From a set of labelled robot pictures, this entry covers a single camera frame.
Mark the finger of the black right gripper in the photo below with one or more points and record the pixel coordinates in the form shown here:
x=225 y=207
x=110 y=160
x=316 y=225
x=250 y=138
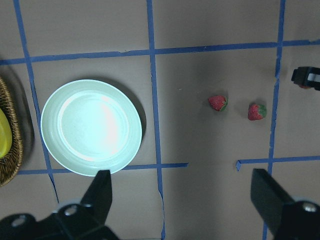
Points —
x=307 y=76

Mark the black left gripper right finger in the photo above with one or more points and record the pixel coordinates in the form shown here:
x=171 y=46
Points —
x=268 y=198

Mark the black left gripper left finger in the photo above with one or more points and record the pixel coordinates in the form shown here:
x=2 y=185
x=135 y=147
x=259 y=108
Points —
x=98 y=197

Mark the red strawberry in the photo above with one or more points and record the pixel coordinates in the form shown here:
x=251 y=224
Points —
x=218 y=102
x=304 y=87
x=257 y=112

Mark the light green plate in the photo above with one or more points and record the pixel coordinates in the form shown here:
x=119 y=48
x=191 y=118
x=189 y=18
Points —
x=89 y=125

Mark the wicker fruit basket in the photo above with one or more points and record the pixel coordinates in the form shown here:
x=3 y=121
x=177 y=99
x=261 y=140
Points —
x=12 y=162

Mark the yellow banana bunch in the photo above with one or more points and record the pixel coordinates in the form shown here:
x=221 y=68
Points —
x=5 y=135

